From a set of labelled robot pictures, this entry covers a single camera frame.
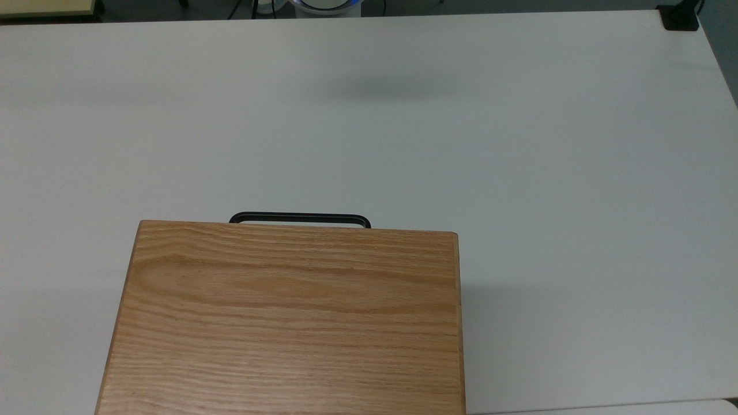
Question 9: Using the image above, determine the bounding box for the black table clamp mount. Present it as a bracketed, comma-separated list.
[656, 0, 705, 31]

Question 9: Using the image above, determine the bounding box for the oak wooden cabinet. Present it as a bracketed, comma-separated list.
[94, 220, 467, 415]

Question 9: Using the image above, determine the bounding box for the black metal drawer handle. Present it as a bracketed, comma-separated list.
[229, 212, 372, 229]

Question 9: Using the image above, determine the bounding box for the yellow table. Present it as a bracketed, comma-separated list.
[0, 0, 106, 20]

